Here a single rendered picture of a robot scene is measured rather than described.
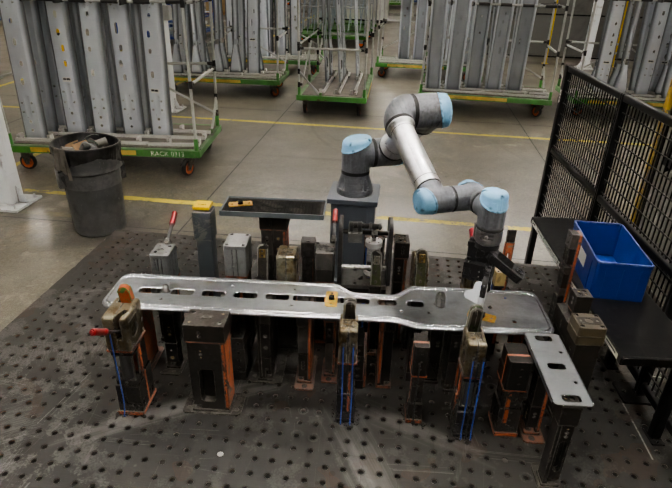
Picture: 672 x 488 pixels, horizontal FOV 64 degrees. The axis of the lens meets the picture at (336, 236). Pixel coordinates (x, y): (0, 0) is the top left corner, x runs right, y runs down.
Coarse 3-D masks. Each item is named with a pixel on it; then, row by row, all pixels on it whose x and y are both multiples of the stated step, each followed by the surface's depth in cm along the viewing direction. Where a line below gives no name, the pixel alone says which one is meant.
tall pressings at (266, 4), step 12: (228, 0) 1002; (264, 0) 999; (300, 0) 1022; (228, 12) 1010; (264, 12) 1006; (300, 12) 1030; (228, 24) 1018; (264, 24) 1014; (300, 24) 1038; (228, 36) 1026; (264, 36) 1022; (300, 36) 1046; (228, 48) 1034; (276, 48) 1054; (288, 48) 1079
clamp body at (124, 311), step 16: (112, 304) 154; (128, 304) 154; (112, 320) 149; (128, 320) 150; (112, 336) 151; (128, 336) 151; (112, 352) 155; (128, 352) 154; (144, 352) 164; (128, 368) 158; (144, 368) 164; (128, 384) 160; (144, 384) 164; (128, 400) 163; (144, 400) 165; (144, 416) 164
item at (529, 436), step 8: (536, 368) 152; (552, 368) 149; (536, 376) 153; (536, 384) 153; (528, 392) 159; (536, 392) 154; (544, 392) 154; (528, 400) 159; (536, 400) 155; (544, 400) 155; (528, 408) 159; (536, 408) 157; (544, 408) 157; (520, 416) 167; (528, 416) 158; (536, 416) 158; (520, 424) 164; (528, 424) 160; (536, 424) 160; (520, 432) 162; (528, 432) 161; (536, 432) 161; (528, 440) 159; (536, 440) 159
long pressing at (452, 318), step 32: (160, 288) 174; (192, 288) 174; (224, 288) 174; (256, 288) 175; (288, 288) 175; (320, 288) 176; (416, 288) 177; (448, 288) 177; (384, 320) 161; (416, 320) 161; (448, 320) 161; (512, 320) 162; (544, 320) 163
